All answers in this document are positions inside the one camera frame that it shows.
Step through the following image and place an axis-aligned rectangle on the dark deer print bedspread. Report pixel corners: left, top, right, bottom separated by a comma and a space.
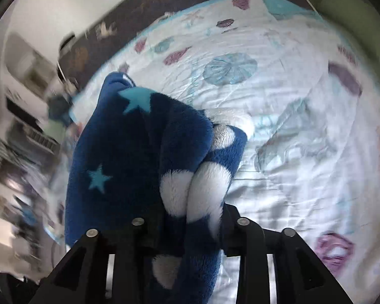
58, 0, 312, 89

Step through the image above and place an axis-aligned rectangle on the green pillow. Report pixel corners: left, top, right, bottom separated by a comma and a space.
317, 0, 380, 62

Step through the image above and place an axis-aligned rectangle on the blue star fleece garment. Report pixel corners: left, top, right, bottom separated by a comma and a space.
65, 72, 254, 303

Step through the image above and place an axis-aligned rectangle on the dark blue clothes pile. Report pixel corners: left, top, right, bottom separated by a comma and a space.
47, 95, 72, 128

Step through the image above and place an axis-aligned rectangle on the white seashell print quilt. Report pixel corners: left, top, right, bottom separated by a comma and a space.
47, 0, 380, 304

